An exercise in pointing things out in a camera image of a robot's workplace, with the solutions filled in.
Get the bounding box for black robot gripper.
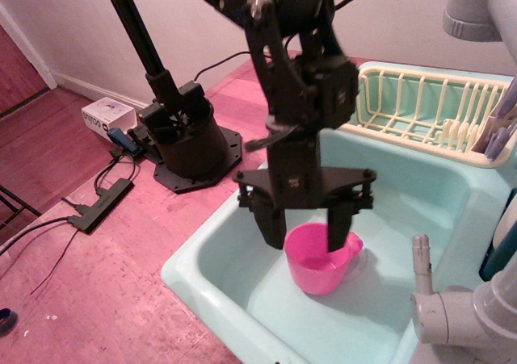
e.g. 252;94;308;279
233;134;376;252

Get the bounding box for pink plastic cup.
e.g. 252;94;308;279
284;222;364;295

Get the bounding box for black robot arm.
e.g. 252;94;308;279
204;0;376;251

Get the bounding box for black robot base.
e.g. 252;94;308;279
110;0;242;194

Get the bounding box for clear sink drain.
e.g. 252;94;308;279
342;248;368;282

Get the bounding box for teal plastic sink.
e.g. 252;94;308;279
162;128;516;363

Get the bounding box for cream dish drying rack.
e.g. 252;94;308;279
341;61;516;168

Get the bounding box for white plastic faucet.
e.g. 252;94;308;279
410;235;516;363

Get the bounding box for purple utensils in rack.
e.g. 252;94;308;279
485;77;516;161

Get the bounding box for blue clamp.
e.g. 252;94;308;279
107;128;143;157

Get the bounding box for black USB hub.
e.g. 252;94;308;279
61;178;134;235

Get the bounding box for white Oculus box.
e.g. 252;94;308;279
82;97;137;140

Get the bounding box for black metal stand leg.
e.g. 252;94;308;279
0;186;42;229

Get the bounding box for black tape roll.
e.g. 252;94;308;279
0;308;19;337

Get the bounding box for black power cable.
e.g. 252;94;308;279
194;50;254;83

